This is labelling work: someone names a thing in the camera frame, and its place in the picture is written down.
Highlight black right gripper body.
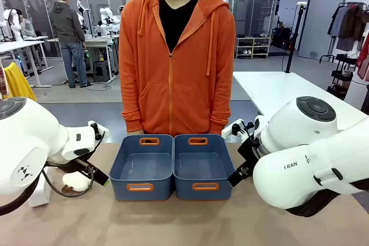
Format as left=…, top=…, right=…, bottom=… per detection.
left=236, top=135, right=262, bottom=172

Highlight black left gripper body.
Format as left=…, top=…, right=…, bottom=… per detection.
left=47, top=157, right=100, bottom=178

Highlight white side table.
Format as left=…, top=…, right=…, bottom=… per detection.
left=232, top=70, right=368, bottom=131

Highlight black plastic stool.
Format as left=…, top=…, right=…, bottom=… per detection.
left=92, top=61, right=111, bottom=82

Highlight wooden shoe rack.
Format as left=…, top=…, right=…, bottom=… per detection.
left=235, top=36, right=271, bottom=59

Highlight yellow cloth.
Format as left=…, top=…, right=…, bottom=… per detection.
left=2, top=62, right=37, bottom=102

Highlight person in orange hoodie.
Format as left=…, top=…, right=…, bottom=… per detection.
left=118, top=0, right=236, bottom=137

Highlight black utility cart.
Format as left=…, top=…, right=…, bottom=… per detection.
left=327, top=54, right=360, bottom=100

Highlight white desk with legs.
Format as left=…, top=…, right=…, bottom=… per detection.
left=0, top=35, right=54, bottom=88

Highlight man in grey jacket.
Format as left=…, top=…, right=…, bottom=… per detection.
left=48, top=0, right=92, bottom=89

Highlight white humanoid background robot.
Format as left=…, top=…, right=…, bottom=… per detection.
left=96, top=5, right=121, bottom=35

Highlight seated person in grey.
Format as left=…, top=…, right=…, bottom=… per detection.
left=16, top=9, right=37, bottom=39

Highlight black clothes rack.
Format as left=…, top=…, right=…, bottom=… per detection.
left=318, top=2, right=369, bottom=63

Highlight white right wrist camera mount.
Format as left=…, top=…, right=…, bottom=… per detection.
left=221, top=118, right=246, bottom=138

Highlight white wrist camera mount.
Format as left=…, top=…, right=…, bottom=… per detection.
left=87, top=120, right=111, bottom=141
left=221, top=118, right=246, bottom=138

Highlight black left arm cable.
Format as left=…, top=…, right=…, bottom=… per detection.
left=42, top=164, right=95, bottom=198

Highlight blue basket orange handles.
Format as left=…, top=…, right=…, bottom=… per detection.
left=172, top=134, right=234, bottom=201
left=109, top=134, right=175, bottom=202

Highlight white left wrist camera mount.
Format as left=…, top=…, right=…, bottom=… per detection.
left=87, top=120, right=111, bottom=141

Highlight black left arm cable sleeve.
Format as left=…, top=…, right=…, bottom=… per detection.
left=0, top=181, right=42, bottom=217

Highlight black arm cable sleeve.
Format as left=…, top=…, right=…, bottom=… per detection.
left=284, top=190, right=345, bottom=218
left=0, top=181, right=42, bottom=217

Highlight black right arm cable sleeve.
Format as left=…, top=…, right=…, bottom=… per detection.
left=284, top=190, right=345, bottom=218

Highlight black camera tripod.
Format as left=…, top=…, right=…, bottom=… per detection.
left=284, top=2, right=307, bottom=74

